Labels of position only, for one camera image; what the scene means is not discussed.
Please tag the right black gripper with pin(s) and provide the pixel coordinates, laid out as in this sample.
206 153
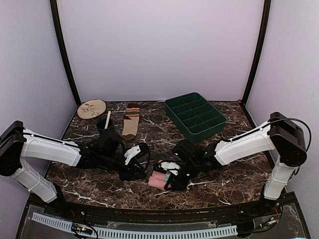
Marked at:
177 185

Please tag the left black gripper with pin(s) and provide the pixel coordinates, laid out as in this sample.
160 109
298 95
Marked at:
127 175

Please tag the pink patterned sock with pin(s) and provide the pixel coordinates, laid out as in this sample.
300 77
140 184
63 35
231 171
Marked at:
158 180

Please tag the green compartment tray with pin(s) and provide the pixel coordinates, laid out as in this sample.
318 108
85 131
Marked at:
195 117

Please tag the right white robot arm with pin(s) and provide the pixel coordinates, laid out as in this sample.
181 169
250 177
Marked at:
279 133

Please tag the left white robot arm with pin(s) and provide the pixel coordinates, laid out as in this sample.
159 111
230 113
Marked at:
18 143

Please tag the beige striped sock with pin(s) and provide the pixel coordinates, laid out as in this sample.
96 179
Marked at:
131 121

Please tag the wooden stick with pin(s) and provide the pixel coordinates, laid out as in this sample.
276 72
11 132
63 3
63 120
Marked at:
107 119

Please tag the dark blue mug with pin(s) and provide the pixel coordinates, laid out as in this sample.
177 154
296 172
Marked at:
102 123

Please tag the round beige embroidered coaster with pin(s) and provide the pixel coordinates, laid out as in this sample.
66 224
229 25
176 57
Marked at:
91 109

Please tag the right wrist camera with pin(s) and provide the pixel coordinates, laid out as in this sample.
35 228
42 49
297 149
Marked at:
185 150

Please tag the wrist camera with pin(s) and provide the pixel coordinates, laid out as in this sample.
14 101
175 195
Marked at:
109 141
185 150

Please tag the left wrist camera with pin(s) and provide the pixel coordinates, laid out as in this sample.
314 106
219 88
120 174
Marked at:
109 141

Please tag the white slotted cable duct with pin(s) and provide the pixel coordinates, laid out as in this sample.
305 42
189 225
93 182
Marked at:
83 231

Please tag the black front rail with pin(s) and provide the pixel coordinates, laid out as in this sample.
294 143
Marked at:
241 213

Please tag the left black frame post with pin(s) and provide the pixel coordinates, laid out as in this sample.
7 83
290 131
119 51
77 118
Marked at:
63 51

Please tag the black frame post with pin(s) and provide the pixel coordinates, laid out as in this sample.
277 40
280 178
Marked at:
258 51
63 51

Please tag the right black frame post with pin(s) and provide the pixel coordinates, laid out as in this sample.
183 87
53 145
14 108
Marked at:
258 51

